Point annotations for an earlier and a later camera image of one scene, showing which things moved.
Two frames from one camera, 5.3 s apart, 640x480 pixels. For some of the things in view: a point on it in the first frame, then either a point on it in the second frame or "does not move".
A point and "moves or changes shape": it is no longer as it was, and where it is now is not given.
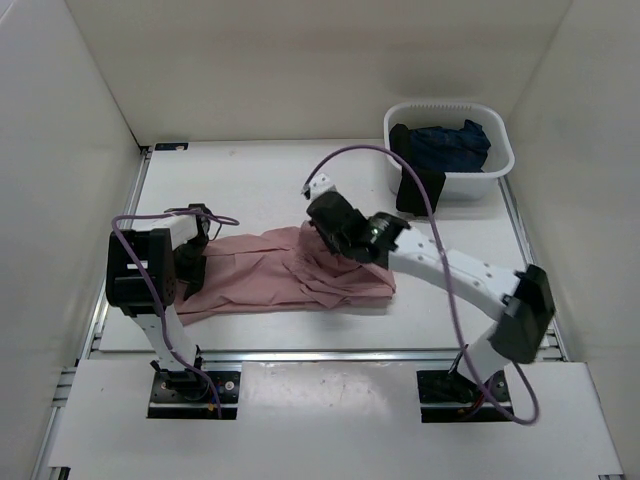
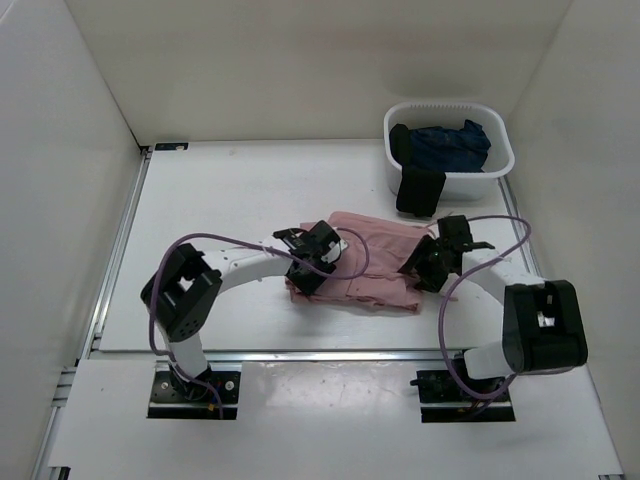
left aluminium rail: x=106 y=309 does not move
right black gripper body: x=339 y=246 → x=429 y=267
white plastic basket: x=459 y=184 does not move
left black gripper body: x=190 y=263 → x=321 y=263
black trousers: x=410 y=198 does not move
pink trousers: x=287 y=266 moves or changes shape
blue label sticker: x=171 y=146 does not move
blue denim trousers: x=450 y=150 does not move
